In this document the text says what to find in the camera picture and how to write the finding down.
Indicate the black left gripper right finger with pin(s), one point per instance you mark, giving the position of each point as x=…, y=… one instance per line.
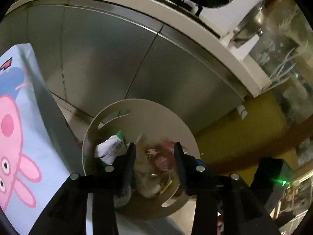
x=224, y=204

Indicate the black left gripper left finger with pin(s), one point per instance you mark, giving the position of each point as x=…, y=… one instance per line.
x=66, y=212

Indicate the white green wrapper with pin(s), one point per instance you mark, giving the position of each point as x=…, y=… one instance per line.
x=110, y=149

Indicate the pink wrapper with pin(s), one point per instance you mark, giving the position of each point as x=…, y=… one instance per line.
x=154, y=167

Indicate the beige round trash bin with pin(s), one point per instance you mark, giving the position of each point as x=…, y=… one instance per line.
x=134, y=117

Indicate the grey kitchen cabinets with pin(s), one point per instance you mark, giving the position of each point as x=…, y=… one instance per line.
x=93, y=53

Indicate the blue cartoon pig tablecloth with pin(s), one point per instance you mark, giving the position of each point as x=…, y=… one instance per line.
x=32, y=170

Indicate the steel wok lid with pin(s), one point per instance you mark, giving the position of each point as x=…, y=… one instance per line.
x=250, y=25

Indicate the black gas stove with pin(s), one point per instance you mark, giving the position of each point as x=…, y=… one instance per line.
x=193, y=11

